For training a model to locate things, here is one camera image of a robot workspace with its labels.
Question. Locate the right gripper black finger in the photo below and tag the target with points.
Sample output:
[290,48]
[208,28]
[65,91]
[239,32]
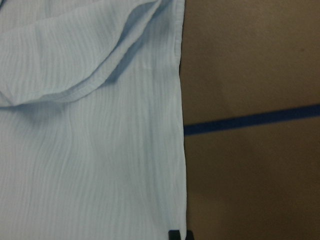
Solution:
[176,235]

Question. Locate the light blue button-up shirt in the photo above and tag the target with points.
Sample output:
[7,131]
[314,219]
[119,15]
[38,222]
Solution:
[91,123]

